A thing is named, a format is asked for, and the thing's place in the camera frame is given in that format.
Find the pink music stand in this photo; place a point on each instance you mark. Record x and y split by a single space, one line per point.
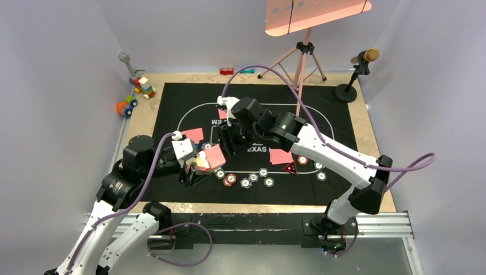
286 17

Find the gold microphone on stand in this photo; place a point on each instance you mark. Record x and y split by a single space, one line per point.
346 92

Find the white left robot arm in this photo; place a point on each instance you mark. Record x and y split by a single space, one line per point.
95 252

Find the red playing card box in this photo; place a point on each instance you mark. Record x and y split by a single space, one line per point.
209 159

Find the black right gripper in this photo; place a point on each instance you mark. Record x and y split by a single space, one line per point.
226 134

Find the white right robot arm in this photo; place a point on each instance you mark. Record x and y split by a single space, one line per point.
367 175

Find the colourful toy block train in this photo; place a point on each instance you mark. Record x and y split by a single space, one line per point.
141 84

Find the orange toy wheel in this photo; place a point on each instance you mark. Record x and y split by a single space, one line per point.
125 108

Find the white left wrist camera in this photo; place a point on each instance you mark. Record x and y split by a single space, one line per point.
184 148

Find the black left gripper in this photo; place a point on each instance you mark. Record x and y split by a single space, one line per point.
190 176

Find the red playing card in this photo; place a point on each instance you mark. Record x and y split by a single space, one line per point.
278 156
196 134
222 114

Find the black poker felt mat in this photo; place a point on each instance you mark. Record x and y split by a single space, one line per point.
186 106

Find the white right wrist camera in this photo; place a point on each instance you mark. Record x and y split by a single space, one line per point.
226 105

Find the teal toy block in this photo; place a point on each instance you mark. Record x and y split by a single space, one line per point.
248 71

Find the red toy block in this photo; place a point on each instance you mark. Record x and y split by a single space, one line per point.
226 71

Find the red poker chip stack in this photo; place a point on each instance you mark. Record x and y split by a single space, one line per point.
229 180

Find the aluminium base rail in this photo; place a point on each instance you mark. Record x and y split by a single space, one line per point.
245 228

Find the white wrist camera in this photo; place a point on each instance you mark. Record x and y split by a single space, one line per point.
184 148
226 105

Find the red triangular dealer button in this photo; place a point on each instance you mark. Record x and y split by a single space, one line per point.
291 168

